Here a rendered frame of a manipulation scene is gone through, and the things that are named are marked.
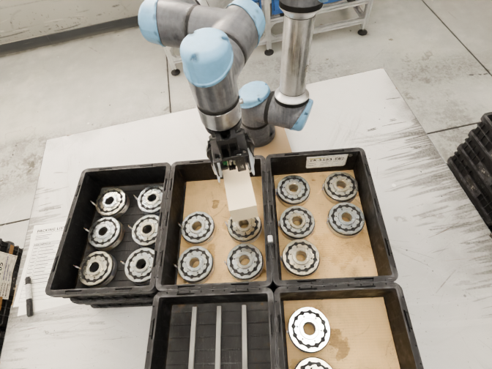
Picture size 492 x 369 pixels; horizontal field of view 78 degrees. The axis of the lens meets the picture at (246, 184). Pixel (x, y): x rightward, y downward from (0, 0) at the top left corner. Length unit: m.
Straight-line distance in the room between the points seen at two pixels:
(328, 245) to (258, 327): 0.30
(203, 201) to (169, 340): 0.41
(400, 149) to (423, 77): 1.51
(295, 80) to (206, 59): 0.58
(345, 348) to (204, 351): 0.35
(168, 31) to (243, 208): 0.37
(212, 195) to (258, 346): 0.47
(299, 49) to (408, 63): 1.99
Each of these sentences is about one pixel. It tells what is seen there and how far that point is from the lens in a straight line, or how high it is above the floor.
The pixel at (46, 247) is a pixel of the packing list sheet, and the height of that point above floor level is 0.70.
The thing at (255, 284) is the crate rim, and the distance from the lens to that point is 0.79.
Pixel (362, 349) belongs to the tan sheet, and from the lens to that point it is 0.89.
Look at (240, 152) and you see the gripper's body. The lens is 0.60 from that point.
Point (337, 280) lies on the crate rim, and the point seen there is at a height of 0.93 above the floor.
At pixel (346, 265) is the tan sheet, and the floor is 0.83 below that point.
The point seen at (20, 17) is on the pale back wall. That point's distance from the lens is 3.85.
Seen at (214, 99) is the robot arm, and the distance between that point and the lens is 0.49.
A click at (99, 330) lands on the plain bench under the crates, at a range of 1.15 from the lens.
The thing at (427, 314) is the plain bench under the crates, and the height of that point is 0.70.
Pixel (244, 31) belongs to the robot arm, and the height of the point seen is 1.41.
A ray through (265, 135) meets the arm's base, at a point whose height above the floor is 0.78.
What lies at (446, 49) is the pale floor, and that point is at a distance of 3.10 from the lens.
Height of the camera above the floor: 1.70
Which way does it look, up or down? 59 degrees down
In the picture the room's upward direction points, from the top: 12 degrees counter-clockwise
